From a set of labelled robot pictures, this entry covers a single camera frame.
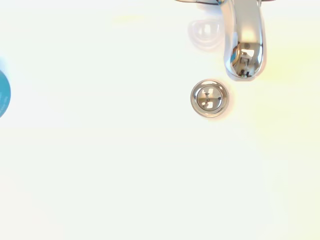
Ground white ceramic sink basin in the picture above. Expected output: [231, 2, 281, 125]
[0, 0, 320, 240]

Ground chrome sink drain stopper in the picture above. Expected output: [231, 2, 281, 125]
[190, 79, 230, 118]

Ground chrome faucet spout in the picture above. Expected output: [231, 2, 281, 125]
[174, 0, 277, 81]

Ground round teal container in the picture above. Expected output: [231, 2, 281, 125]
[0, 69, 12, 118]

